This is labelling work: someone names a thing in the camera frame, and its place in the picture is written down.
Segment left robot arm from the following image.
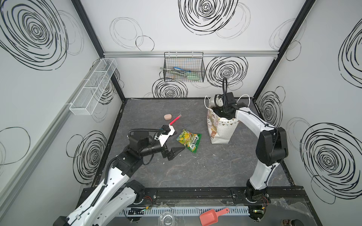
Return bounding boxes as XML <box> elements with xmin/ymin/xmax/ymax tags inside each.
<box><xmin>54</xmin><ymin>125</ymin><xmax>184</xmax><ymax>226</ymax></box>

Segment pink marker pen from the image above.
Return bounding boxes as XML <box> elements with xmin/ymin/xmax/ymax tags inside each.
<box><xmin>169</xmin><ymin>115</ymin><xmax>182</xmax><ymax>126</ymax></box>

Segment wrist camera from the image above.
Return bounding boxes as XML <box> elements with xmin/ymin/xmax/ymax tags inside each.
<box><xmin>158</xmin><ymin>124</ymin><xmax>175</xmax><ymax>147</ymax></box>
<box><xmin>214</xmin><ymin>94</ymin><xmax>223</xmax><ymax>107</ymax></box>

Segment blue green tools in basket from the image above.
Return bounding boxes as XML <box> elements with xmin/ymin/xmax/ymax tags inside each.
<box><xmin>163</xmin><ymin>67</ymin><xmax>201</xmax><ymax>82</ymax></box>

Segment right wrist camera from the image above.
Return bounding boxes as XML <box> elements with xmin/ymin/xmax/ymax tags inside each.
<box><xmin>214</xmin><ymin>94</ymin><xmax>223</xmax><ymax>107</ymax></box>

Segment pink round eraser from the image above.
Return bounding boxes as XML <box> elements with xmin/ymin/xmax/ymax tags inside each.
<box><xmin>164</xmin><ymin>114</ymin><xmax>172</xmax><ymax>121</ymax></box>

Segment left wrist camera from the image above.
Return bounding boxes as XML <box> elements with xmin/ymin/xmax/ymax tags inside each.
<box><xmin>158</xmin><ymin>124</ymin><xmax>175</xmax><ymax>147</ymax></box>

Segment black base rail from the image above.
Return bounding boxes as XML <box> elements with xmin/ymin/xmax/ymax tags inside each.
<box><xmin>144</xmin><ymin>186</ymin><xmax>306</xmax><ymax>201</ymax></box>

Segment pink plastic scoop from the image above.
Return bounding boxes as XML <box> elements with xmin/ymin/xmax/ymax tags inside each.
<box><xmin>199</xmin><ymin>208</ymin><xmax>230</xmax><ymax>226</ymax></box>

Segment black wire wall basket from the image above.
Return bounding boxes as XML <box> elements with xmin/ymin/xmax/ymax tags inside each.
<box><xmin>161</xmin><ymin>51</ymin><xmax>206</xmax><ymax>82</ymax></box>

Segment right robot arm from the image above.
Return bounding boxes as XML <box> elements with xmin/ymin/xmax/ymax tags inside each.
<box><xmin>211</xmin><ymin>77</ymin><xmax>288</xmax><ymax>203</ymax></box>

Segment clear plastic wall shelf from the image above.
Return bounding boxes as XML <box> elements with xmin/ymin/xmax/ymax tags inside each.
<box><xmin>69</xmin><ymin>58</ymin><xmax>117</xmax><ymax>116</ymax></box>

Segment white patterned paper bag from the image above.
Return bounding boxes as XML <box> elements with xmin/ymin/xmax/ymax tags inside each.
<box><xmin>204</xmin><ymin>96</ymin><xmax>240</xmax><ymax>144</ymax></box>

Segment clear glass bowl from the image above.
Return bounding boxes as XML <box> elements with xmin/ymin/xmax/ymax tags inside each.
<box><xmin>158</xmin><ymin>212</ymin><xmax>176</xmax><ymax>226</ymax></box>

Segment white cable duct strip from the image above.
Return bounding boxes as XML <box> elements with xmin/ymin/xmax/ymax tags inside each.
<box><xmin>118</xmin><ymin>206</ymin><xmax>250</xmax><ymax>218</ymax></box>

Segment green Fox's candy bag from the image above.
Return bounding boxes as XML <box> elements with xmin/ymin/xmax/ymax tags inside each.
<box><xmin>176</xmin><ymin>130</ymin><xmax>202</xmax><ymax>153</ymax></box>

